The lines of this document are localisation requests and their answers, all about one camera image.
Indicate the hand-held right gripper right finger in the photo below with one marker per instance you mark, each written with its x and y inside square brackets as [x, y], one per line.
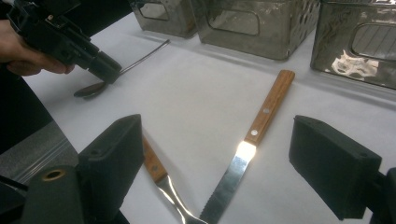
[333, 165]

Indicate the metal floor rail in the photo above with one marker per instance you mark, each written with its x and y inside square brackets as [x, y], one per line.
[46, 157]

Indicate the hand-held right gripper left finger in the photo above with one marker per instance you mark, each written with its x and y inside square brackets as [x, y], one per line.
[109, 168]

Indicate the metal spoon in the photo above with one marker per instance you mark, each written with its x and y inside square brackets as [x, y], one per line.
[146, 56]

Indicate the clear grey plastic bin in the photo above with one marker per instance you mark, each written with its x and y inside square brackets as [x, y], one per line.
[330, 53]
[243, 45]
[174, 26]

